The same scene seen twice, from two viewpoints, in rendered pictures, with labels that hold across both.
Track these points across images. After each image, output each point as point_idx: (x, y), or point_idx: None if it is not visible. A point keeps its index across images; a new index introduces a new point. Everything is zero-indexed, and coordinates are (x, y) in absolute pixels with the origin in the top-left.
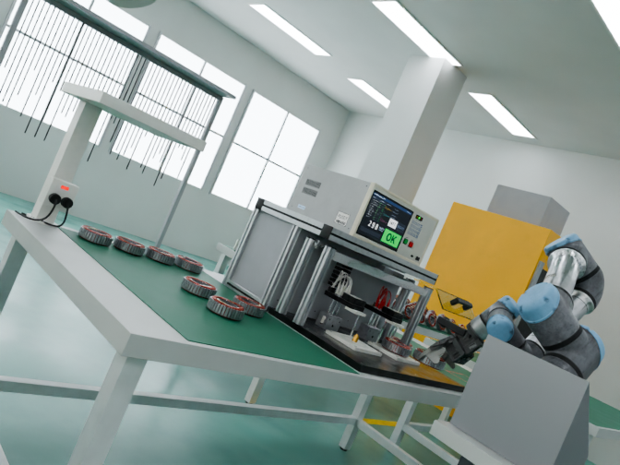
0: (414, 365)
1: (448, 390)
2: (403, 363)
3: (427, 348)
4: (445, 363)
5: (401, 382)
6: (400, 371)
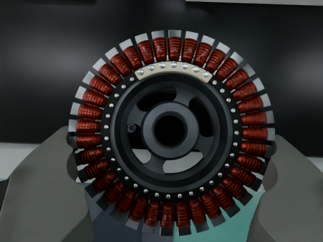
0: (292, 17)
1: (315, 164)
2: (219, 12)
3: (17, 166)
4: (194, 227)
5: (20, 159)
6: (43, 119)
